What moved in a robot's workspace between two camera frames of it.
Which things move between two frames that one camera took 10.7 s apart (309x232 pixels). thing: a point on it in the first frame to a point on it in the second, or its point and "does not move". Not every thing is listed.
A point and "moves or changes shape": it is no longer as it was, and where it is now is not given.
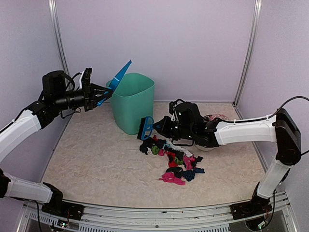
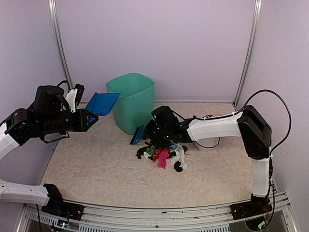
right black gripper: (163, 130) to (148, 130)
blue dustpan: (116, 81) to (102, 103)
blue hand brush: (145, 127) moves or changes shape
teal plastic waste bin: (132, 99) does not move
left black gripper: (90, 96) to (81, 123)
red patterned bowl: (211, 117) does not move
